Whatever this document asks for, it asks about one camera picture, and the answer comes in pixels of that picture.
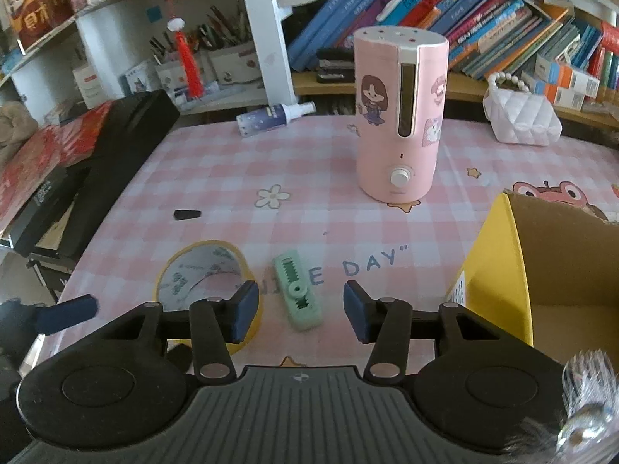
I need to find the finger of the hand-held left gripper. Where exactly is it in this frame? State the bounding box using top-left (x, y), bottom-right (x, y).
top-left (36, 295), bottom-right (100, 334)

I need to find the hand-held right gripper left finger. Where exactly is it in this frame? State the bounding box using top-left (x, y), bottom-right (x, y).
top-left (99, 280), bottom-right (259, 382)

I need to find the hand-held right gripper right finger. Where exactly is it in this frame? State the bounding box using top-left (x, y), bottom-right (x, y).
top-left (343, 280), bottom-right (504, 382)

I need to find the green correction tape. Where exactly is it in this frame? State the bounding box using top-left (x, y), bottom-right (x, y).
top-left (273, 250), bottom-right (324, 333)

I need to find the yellow tape roll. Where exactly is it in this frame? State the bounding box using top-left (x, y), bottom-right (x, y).
top-left (155, 241), bottom-right (264, 353)

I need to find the yellow cardboard box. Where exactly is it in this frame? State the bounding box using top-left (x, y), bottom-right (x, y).
top-left (445, 192), bottom-right (619, 363)

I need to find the pink checked tablecloth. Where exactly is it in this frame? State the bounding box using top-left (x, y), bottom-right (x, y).
top-left (58, 113), bottom-right (619, 368)

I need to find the black flat box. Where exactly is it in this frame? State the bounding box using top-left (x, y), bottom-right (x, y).
top-left (0, 164), bottom-right (92, 254)

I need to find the red foil packet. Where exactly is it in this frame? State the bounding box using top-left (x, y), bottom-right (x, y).
top-left (0, 101), bottom-right (112, 233)

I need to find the pink humidifier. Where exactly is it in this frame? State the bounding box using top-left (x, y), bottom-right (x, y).
top-left (355, 26), bottom-right (448, 204)

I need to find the beige cloth bundle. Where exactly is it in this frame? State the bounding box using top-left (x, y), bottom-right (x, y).
top-left (0, 101), bottom-right (39, 165)

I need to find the black keyboard case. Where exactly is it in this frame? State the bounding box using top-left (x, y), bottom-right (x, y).
top-left (29, 89), bottom-right (181, 259)

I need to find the small spray bottle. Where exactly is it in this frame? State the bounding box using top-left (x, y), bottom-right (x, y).
top-left (236, 101), bottom-right (317, 138)

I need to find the white pen holder with pens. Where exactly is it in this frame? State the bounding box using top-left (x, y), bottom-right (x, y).
top-left (155, 5), bottom-right (262, 92)

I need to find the black stapler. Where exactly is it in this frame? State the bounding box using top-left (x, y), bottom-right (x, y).
top-left (316, 48), bottom-right (356, 83)

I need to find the white quilted beaded purse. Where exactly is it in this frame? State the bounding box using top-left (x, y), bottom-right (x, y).
top-left (484, 72), bottom-right (564, 146)

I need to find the red tassel ornament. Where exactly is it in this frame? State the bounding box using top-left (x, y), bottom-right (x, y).
top-left (159, 0), bottom-right (206, 100)

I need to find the white bookshelf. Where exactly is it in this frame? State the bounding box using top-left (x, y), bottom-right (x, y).
top-left (0, 0), bottom-right (619, 117)

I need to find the orange white small box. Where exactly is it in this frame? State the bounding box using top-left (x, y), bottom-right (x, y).
top-left (542, 82), bottom-right (586, 109)
top-left (534, 53), bottom-right (600, 97)

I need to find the red printed decoration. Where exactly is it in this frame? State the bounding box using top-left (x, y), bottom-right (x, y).
top-left (0, 0), bottom-right (75, 51)

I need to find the row of leaning books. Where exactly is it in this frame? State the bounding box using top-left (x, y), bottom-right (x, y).
top-left (285, 0), bottom-right (619, 83)

